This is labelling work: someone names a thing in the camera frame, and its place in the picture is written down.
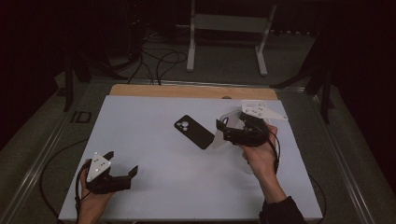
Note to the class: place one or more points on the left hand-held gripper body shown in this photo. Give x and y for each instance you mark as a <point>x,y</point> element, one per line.
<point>99,166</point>

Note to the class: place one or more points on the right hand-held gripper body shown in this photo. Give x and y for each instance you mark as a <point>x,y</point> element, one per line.
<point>253,137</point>

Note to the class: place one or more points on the black phone case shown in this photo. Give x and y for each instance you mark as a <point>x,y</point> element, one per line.
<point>194,132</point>

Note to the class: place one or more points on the person's right hand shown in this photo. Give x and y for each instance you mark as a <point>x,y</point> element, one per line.
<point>261,158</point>

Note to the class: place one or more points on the person's left hand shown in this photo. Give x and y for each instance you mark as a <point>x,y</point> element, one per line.
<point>93,203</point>

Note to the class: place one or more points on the black stand legs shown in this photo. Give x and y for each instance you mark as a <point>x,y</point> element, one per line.
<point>68,87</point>

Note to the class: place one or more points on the black tripod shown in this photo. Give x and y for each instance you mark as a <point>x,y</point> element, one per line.
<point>325,99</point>

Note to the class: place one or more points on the white metal stand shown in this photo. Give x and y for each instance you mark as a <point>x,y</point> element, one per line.
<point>230,23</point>

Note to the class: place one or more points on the black power strip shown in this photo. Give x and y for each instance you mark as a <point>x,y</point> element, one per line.
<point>292,32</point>

